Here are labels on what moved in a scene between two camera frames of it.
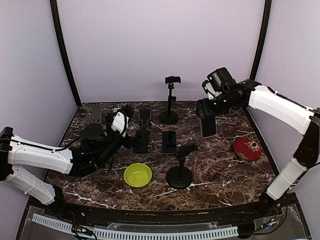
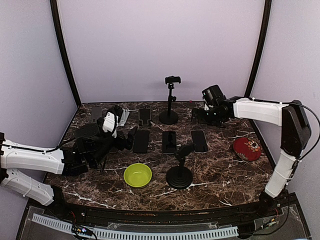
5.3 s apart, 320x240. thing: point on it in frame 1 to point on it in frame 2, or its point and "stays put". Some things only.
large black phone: [142, 148] stays put
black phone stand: [180, 177] stays put
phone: [209, 126] to [199, 138]
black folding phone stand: [145, 115] stays put
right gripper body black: [209, 110] to [207, 118]
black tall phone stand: [170, 117] stays put
